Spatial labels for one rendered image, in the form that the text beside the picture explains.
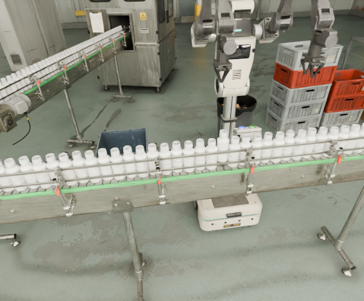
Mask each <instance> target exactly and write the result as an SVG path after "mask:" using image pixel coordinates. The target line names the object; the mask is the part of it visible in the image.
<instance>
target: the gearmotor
mask: <svg viewBox="0 0 364 301"><path fill-rule="evenodd" d="M30 106H31V101H30V98H28V96H26V95H24V94H18V95H16V96H14V97H12V98H10V99H8V100H6V101H5V102H3V103H1V104H0V133H1V131H4V132H9V131H10V130H12V129H13V128H14V127H16V126H17V123H16V121H15V119H14V117H15V116H17V115H18V114H23V113H24V114H25V115H26V118H27V120H28V123H29V132H30V122H29V119H28V117H27V112H26V111H27V110H29V107H30ZM29 132H28V133H27V134H26V135H25V136H24V137H23V138H22V139H21V140H23V139H24V138H25V137H26V136H27V135H28V134H29ZM21 140H19V141H21ZM19 141H17V142H16V143H18V142H19ZM16 143H14V144H16ZM14 144H13V145H14Z"/></svg>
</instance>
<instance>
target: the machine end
mask: <svg viewBox="0 0 364 301"><path fill-rule="evenodd" d="M82 1H83V4H84V10H85V15H86V18H87V23H88V29H89V30H88V34H90V38H93V37H95V36H98V35H101V34H103V33H93V32H92V27H91V21H90V15H89V11H101V12H102V16H103V22H104V29H105V32H107V31H109V30H111V29H113V28H116V27H118V26H122V27H124V26H126V25H128V24H129V23H130V25H131V34H132V44H131V45H130V46H128V47H126V48H125V49H124V50H122V51H121V52H120V53H119V54H118V55H117V61H118V68H119V74H120V79H121V85H129V86H144V87H157V90H155V92H157V93H159V92H161V90H159V87H161V85H162V84H163V82H164V81H167V80H168V78H167V76H168V75H169V73H170V71H173V70H175V69H173V67H174V66H175V64H176V59H177V57H176V56H175V38H176V35H175V31H176V30H177V28H175V25H174V21H175V18H174V0H82ZM97 71H98V77H97V78H98V79H99V80H100V83H101V85H105V86H106V87H105V88H104V90H109V89H110V88H109V87H107V85H119V84H118V77H117V73H116V66H115V60H114V56H113V57H112V58H111V59H109V60H108V61H106V62H104V63H103V64H101V65H100V66H99V67H97Z"/></svg>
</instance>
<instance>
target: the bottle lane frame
mask: <svg viewBox="0 0 364 301"><path fill-rule="evenodd" d="M334 161H335V158H332V159H328V158H327V159H321V160H314V161H308V160H307V161H306V162H302V161H301V162H294V163H290V164H288V163H287V164H281V163H280V164H279V165H274V164H273V165H269V166H268V165H267V164H266V166H263V167H261V166H260V165H259V167H257V169H256V170H254V173H253V174H252V178H251V183H252V184H253V187H252V189H251V190H252V194H256V193H262V192H271V191H280V190H285V189H295V188H304V187H309V186H319V185H325V184H326V183H325V181H326V180H327V178H326V176H325V173H326V171H328V169H327V167H328V165H329V164H332V165H331V168H332V166H333V163H334ZM223 170H224V169H223ZM329 170H330V171H331V169H329ZM248 174H249V168H246V167H245V168H243V169H239V168H238V169H237V170H232V169H231V170H227V171H225V170H224V171H217V170H216V172H210V171H209V173H203V172H202V173H200V174H196V173H195V172H194V174H190V175H188V173H187V175H184V176H181V175H180V174H179V176H173V175H172V177H165V176H164V177H163V178H161V184H163V183H164V184H165V188H164V190H165V197H164V201H165V202H166V203H165V204H174V203H179V202H189V201H198V200H204V199H213V198H222V197H228V196H237V195H245V194H246V192H245V191H246V181H247V180H248V179H247V176H248ZM334 174H335V177H334V178H333V179H332V184H334V183H343V182H352V181H358V180H364V155H361V154H360V155H359V156H347V157H346V159H341V162H340V163H339V164H338V163H337V166H336V167H335V170H334ZM61 192H62V194H63V196H64V199H65V202H66V204H67V205H69V201H70V199H69V197H68V195H70V194H72V197H73V199H72V201H74V202H75V205H74V208H73V211H72V212H73V216H78V215H83V214H93V213H102V212H107V211H113V207H112V202H113V201H117V200H122V199H129V200H131V202H132V207H133V208H141V207H150V206H156V205H160V202H159V191H158V180H157V178H156V179H150V178H149V179H147V180H143V179H142V178H141V180H137V181H135V179H134V181H131V182H128V181H127V180H126V182H121V183H120V182H119V181H118V182H117V183H111V182H110V183H109V184H105V185H104V184H103V183H102V185H95V184H94V186H87V185H86V186H84V187H79V186H78V187H77V188H71V186H70V188H68V189H63V187H62V188H61ZM59 217H67V216H66V212H65V211H64V207H63V204H62V202H61V199H60V197H59V196H58V195H57V194H56V192H55V193H54V192H53V190H51V191H46V190H45V191H42V192H38V191H36V192H31V193H30V192H28V193H19V194H15V195H13V193H12V194H11V195H5V196H4V194H3V196H0V225H6V224H11V223H20V222H29V221H35V220H44V219H53V218H59Z"/></svg>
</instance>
